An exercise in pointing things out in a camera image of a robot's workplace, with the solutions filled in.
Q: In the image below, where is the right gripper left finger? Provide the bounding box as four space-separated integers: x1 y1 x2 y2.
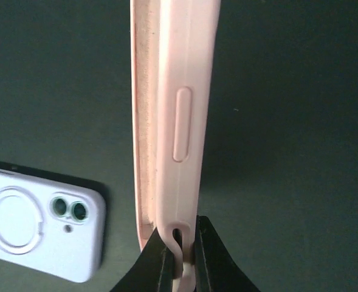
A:
111 229 174 292

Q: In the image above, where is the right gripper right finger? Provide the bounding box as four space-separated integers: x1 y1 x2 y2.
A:
194 216 260 292

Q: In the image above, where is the lavender cased phone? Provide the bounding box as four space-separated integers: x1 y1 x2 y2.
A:
0 169 106 283

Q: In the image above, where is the pink phone case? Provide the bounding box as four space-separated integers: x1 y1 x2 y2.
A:
130 1 221 291

